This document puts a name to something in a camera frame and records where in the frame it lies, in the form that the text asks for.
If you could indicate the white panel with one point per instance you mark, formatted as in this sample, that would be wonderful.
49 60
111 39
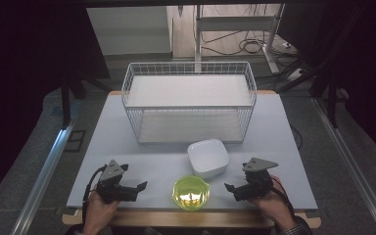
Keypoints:
127 31

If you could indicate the aluminium rail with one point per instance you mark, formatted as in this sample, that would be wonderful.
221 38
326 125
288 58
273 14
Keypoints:
352 166
42 179

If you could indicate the white desk frame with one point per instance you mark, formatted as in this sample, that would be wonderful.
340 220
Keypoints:
235 23

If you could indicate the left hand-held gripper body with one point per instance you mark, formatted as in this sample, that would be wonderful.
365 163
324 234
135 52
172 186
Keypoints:
112 189

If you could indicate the black floor frame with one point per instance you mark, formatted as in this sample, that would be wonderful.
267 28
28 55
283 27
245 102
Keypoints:
75 140

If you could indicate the dark curtain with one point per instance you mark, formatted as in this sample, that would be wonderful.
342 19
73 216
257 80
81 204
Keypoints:
365 65
29 81

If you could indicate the black metal stand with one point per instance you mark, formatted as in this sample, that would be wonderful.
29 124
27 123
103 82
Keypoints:
66 104
332 104

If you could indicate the white square bowl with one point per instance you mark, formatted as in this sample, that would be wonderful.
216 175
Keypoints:
208 158

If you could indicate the person's right hand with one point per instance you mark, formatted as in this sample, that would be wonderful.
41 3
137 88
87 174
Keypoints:
272 204

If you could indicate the green translucent bowl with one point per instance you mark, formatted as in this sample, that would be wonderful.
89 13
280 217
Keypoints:
191 193

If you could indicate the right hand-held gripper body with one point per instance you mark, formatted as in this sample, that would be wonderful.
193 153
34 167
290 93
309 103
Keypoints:
256 186

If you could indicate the white power strip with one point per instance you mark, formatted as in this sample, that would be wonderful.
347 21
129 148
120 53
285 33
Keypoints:
295 74

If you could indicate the person's left hand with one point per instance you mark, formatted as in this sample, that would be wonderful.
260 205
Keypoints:
98 210

